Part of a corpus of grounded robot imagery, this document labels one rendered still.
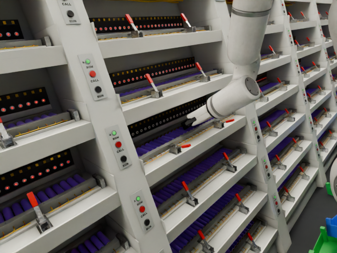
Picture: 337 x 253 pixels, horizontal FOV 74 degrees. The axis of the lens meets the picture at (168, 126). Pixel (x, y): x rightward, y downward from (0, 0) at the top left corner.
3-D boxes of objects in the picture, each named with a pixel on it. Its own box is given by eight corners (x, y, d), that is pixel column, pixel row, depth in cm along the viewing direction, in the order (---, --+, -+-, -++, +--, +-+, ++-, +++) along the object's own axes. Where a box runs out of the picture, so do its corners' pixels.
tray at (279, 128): (305, 119, 152) (306, 99, 147) (265, 155, 114) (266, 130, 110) (274, 116, 166) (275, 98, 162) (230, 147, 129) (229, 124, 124)
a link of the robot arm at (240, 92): (218, 88, 79) (208, 102, 73) (248, 68, 69) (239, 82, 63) (233, 105, 80) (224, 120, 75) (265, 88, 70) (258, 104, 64)
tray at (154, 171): (245, 124, 106) (245, 105, 102) (147, 188, 68) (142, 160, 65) (211, 119, 120) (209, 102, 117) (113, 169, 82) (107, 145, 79)
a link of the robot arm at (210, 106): (222, 91, 80) (216, 94, 82) (207, 97, 74) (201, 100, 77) (233, 111, 79) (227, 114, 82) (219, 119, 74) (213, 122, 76)
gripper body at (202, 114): (219, 94, 82) (200, 106, 90) (202, 101, 75) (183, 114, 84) (229, 112, 81) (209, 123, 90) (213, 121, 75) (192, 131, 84)
